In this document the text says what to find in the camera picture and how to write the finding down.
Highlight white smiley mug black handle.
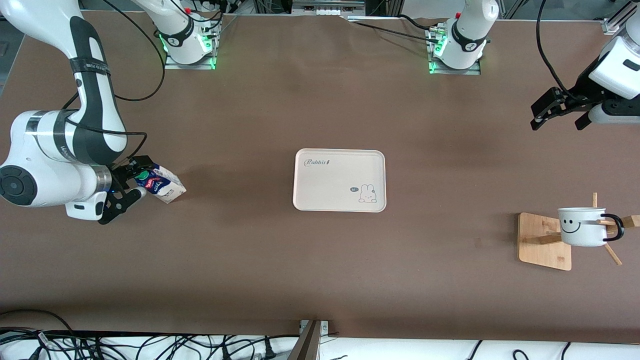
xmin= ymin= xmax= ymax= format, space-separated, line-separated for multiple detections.
xmin=557 ymin=207 xmax=625 ymax=247

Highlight grey metal post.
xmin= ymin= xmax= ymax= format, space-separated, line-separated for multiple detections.
xmin=287 ymin=320 xmax=322 ymax=360

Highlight black table cable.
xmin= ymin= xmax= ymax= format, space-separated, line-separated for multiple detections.
xmin=397 ymin=14 xmax=441 ymax=33
xmin=345 ymin=19 xmax=442 ymax=45

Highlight grey power strip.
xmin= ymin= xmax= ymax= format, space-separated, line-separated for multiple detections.
xmin=292 ymin=0 xmax=366 ymax=16

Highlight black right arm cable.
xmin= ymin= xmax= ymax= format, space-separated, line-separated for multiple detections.
xmin=62 ymin=92 xmax=149 ymax=173
xmin=102 ymin=0 xmax=167 ymax=102

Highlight cream rabbit print tray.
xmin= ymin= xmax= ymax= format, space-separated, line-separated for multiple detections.
xmin=292 ymin=148 xmax=387 ymax=213

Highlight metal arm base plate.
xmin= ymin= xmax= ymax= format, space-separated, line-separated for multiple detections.
xmin=164 ymin=20 xmax=217 ymax=71
xmin=426 ymin=25 xmax=482 ymax=76

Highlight blue white milk carton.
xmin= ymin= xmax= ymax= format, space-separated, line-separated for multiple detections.
xmin=134 ymin=165 xmax=187 ymax=204

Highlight wooden cup rack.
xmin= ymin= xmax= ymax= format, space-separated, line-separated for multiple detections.
xmin=518 ymin=192 xmax=640 ymax=271

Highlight small metal clamp bracket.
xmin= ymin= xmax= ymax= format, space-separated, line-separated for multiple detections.
xmin=299 ymin=320 xmax=330 ymax=335

